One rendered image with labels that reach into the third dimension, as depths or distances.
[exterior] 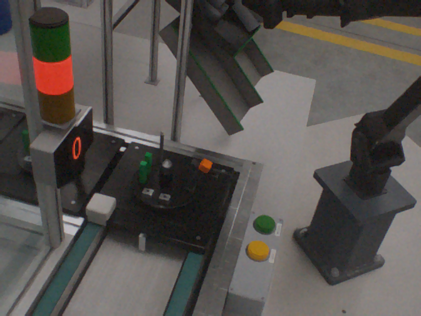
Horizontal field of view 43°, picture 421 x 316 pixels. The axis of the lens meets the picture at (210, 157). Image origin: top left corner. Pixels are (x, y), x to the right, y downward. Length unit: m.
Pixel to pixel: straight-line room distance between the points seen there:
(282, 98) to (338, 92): 1.77
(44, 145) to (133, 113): 0.71
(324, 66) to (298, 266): 2.55
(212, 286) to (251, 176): 0.31
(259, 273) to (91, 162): 0.43
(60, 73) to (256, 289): 0.51
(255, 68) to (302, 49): 2.31
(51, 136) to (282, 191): 0.67
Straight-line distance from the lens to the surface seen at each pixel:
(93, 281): 1.02
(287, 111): 1.57
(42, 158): 0.80
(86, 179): 1.12
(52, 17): 0.72
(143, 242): 1.03
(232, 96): 1.28
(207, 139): 1.41
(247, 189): 1.15
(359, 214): 1.02
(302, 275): 1.15
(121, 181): 1.12
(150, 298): 1.00
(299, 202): 1.29
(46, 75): 0.75
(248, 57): 1.43
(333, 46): 3.86
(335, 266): 1.15
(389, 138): 0.99
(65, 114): 0.79
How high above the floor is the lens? 1.75
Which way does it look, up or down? 41 degrees down
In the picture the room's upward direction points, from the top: 9 degrees clockwise
